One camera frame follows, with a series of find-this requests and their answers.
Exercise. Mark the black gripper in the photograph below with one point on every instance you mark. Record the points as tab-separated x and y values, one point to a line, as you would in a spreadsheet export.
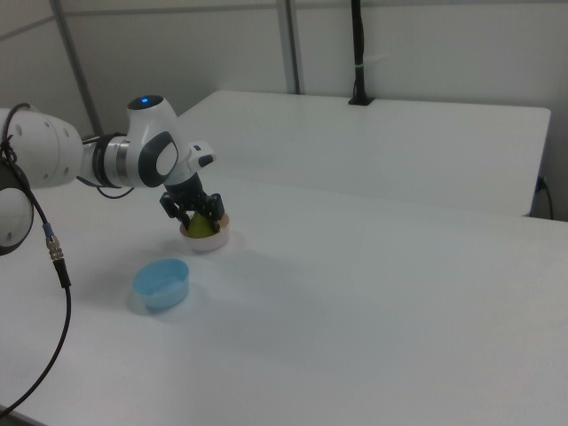
184	188

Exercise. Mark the black pole with clamp base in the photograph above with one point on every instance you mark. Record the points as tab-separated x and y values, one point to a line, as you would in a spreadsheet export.
357	44

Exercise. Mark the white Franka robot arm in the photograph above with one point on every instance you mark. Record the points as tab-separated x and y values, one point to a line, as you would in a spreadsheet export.
40	151

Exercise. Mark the pale pink plastic bowl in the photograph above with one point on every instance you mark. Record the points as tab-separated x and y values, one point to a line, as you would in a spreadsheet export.
206	245

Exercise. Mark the white adjoining table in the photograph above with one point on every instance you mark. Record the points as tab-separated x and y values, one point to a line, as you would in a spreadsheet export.
355	146

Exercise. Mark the light blue plastic bowl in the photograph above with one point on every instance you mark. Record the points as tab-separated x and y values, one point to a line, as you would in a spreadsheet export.
168	297

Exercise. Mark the green pear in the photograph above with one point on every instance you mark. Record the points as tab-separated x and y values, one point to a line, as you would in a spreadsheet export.
199	228

